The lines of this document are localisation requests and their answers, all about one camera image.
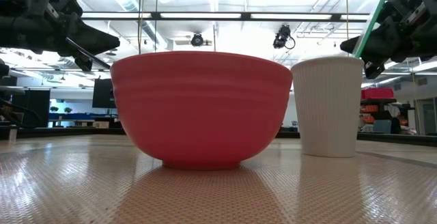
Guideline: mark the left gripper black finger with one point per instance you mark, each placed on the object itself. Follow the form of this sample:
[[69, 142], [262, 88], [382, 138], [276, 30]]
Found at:
[[88, 34], [99, 50]]

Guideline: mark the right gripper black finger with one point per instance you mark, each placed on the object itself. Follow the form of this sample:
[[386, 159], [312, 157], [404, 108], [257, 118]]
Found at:
[[382, 36], [382, 54]]

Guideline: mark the green straw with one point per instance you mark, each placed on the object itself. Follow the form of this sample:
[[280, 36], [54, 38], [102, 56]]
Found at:
[[373, 20]]

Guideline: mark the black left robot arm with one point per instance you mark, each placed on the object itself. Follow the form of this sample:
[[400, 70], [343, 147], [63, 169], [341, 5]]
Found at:
[[7, 29]]

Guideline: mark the red storage bin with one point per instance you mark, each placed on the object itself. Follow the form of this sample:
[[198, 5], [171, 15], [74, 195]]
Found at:
[[377, 93]]

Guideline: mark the black monitor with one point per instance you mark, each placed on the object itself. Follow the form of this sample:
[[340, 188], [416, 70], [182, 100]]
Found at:
[[102, 94]]

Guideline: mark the shelf with orange bins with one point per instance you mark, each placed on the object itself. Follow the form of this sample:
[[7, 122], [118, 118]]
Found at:
[[370, 109]]

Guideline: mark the blue workbench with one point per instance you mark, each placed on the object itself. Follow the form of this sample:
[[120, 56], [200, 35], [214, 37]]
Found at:
[[78, 116]]

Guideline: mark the light blue bin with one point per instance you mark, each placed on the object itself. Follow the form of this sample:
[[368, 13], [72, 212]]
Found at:
[[382, 126]]

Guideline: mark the white ribbed paper cup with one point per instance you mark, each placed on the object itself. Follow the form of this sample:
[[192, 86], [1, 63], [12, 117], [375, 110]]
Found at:
[[327, 108]]

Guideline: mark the black cabinet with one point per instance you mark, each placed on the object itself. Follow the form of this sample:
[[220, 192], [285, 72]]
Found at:
[[34, 108]]

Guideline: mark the red bowl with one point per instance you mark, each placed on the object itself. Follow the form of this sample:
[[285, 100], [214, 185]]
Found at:
[[201, 114]]

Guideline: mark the black overhead beam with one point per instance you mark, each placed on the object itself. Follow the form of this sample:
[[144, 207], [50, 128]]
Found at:
[[246, 16]]

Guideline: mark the beige mat with grey border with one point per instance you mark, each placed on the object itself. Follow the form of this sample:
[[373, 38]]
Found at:
[[218, 196]]

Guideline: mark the round black camera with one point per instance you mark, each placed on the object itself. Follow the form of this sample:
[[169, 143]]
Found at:
[[197, 40]]

